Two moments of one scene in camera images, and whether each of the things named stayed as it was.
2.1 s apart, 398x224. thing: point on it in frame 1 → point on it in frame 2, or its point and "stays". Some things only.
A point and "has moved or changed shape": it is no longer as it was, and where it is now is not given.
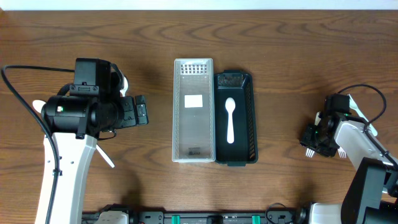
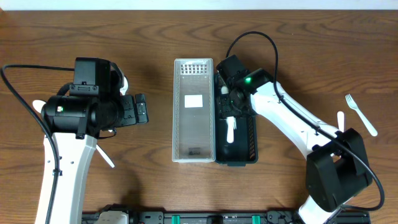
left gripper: (140, 109) stays
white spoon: (125, 85) stays
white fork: (310, 152) has moved or changed shape
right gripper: (306, 141) → (222, 110)
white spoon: (105, 156) stays
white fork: (353, 106) stays
